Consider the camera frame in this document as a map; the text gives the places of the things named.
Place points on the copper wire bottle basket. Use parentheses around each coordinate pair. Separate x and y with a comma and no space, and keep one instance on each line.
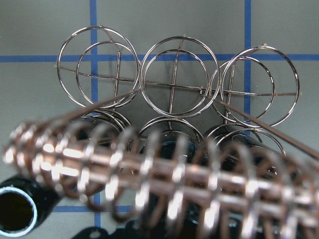
(180,85)

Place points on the dark wine bottle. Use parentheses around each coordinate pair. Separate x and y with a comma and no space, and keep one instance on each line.
(169,213)
(53,161)
(242,165)

